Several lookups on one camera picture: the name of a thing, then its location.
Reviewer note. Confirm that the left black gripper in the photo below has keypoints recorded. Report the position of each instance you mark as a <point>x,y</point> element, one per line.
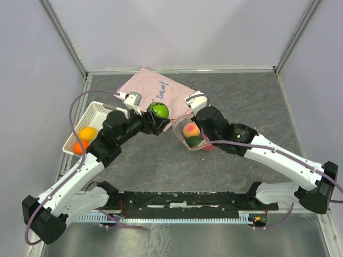
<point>157,125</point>

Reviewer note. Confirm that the green apple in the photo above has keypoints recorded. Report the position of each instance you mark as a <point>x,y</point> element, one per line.
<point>160,109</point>

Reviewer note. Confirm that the peach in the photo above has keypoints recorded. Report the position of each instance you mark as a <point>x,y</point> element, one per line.
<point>191,129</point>

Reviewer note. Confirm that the clear zip top bag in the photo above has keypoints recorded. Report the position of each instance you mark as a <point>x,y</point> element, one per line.
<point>178,125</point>

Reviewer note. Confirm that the red apple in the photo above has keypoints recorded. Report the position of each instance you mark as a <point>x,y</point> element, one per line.
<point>209,147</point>

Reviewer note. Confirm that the dark green avocado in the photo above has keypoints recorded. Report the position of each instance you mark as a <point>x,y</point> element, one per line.
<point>194,141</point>

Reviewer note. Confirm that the white perforated plastic basket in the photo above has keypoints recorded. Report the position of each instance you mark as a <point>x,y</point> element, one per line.
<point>94,116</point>

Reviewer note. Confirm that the orange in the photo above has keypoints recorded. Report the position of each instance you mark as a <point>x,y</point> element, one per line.
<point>78,147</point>

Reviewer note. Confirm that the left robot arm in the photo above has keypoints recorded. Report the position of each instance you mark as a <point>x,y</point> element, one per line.
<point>49,214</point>

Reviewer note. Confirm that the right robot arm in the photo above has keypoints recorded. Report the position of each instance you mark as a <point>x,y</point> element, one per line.
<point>311,183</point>

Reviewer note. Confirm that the pink cloth with lettering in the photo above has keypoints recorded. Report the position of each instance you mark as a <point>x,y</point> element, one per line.
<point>155,87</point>

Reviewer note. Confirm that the yellow lemon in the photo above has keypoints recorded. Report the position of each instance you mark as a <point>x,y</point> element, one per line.
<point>88,134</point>

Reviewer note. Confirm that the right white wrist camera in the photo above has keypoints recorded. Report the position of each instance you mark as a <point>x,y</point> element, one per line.
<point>197,100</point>

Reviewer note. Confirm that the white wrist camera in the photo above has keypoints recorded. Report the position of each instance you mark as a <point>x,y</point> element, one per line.
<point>197,100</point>
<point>131,101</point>

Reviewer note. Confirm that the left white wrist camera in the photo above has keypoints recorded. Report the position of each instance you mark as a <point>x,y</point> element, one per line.
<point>131,101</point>

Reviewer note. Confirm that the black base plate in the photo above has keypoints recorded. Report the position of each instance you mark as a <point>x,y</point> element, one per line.
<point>184,205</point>

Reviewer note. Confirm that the light blue cable duct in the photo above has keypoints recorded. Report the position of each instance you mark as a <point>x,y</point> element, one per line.
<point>97,217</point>

